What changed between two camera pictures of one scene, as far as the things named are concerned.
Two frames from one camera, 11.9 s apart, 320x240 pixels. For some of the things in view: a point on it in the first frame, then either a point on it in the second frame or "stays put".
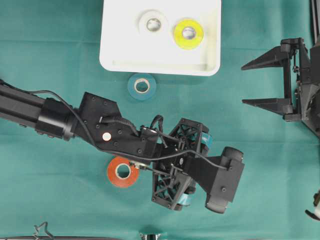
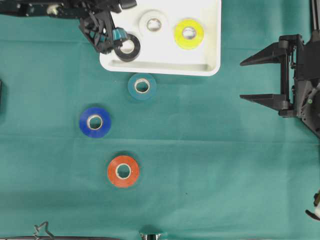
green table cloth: (52, 189) stays put
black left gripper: (174, 175) to (96, 23)
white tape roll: (144, 17) stays put
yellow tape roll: (183, 42) stays put
